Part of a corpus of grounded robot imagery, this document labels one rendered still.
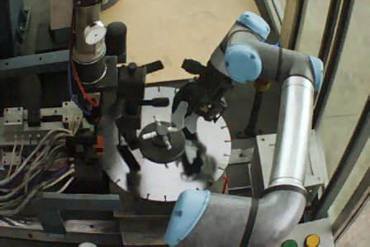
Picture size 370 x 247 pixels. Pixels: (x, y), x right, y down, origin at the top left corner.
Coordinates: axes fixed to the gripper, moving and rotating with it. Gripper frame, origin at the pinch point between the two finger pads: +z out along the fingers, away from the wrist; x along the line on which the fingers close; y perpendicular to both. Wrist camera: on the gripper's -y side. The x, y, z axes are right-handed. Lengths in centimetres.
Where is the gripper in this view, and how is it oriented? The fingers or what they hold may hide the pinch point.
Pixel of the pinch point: (175, 124)
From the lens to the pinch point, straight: 156.2
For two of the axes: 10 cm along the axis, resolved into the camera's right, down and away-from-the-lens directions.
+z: -5.1, 7.0, 5.1
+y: 2.2, 6.7, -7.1
